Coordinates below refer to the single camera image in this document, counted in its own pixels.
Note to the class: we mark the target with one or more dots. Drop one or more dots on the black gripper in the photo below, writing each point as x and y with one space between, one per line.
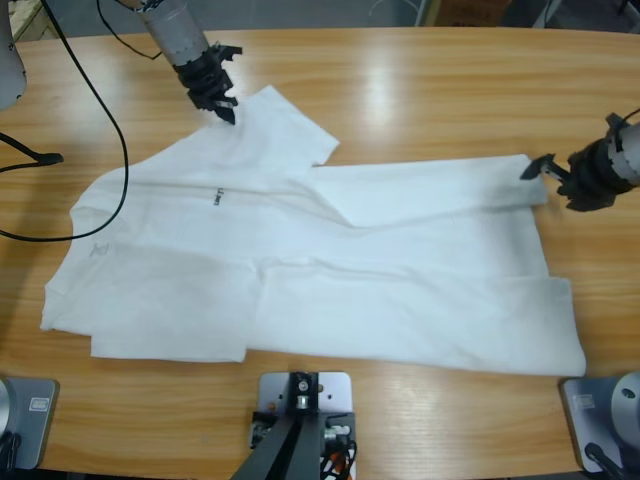
595 177
202 80

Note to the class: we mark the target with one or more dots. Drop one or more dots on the white t-shirt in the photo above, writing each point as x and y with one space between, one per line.
350 260

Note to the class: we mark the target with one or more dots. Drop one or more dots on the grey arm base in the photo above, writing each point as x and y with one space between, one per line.
595 410
35 405

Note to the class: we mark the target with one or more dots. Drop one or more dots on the grey metal stand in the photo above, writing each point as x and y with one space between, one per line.
550 12

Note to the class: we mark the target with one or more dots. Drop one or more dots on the brown cardboard box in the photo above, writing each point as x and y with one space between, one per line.
470 10

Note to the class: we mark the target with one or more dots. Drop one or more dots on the wooden crate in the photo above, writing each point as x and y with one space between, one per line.
35 25

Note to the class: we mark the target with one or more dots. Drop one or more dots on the white mounting block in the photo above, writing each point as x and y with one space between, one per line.
335 390

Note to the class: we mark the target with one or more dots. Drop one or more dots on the black stand clamp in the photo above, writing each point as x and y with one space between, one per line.
342 419

